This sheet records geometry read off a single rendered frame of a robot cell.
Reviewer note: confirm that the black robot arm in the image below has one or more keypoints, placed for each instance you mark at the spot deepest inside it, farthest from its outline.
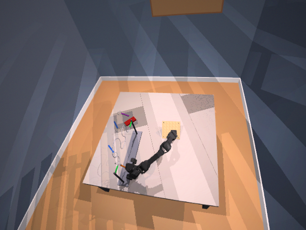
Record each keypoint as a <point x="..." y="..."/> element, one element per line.
<point x="144" y="165"/>

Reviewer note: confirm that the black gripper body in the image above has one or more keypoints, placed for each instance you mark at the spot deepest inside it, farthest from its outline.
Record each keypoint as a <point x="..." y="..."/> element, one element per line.
<point x="134" y="161"/>

